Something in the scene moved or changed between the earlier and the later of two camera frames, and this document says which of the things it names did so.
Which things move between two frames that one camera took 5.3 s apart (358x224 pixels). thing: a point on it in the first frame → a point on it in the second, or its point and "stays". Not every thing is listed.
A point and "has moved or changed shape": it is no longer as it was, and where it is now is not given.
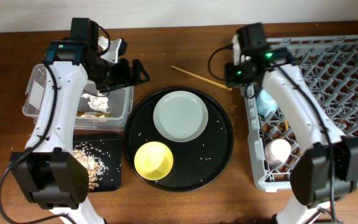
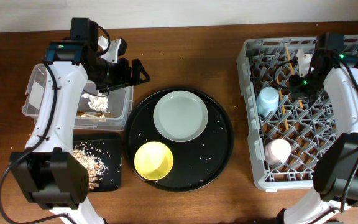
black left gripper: x=125 y=79 stays
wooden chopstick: x=209 y=81 has moved or changed shape
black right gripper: x=229 y=73 → x=296 y=91
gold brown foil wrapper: x=92 y=114 stays
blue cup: x=265 y=103 stays
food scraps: x=92 y=159 stays
